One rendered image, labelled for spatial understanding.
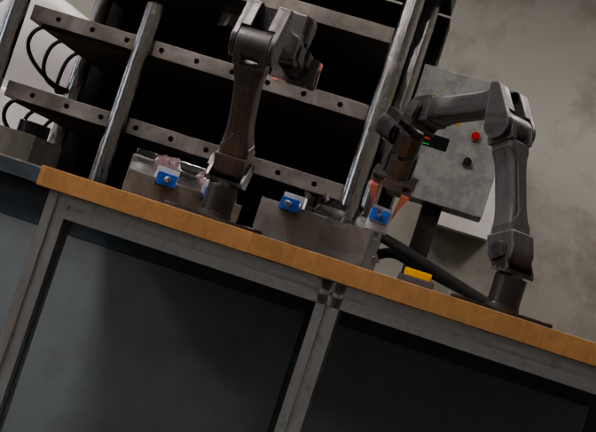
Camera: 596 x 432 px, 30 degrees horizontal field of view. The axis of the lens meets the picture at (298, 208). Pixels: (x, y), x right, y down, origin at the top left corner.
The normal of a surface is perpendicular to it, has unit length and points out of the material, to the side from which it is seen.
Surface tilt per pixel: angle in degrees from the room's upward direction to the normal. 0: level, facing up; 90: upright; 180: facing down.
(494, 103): 90
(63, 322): 90
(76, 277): 90
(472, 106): 93
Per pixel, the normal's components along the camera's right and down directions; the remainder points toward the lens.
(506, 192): -0.70, -0.29
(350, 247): -0.11, -0.09
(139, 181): 0.17, 0.00
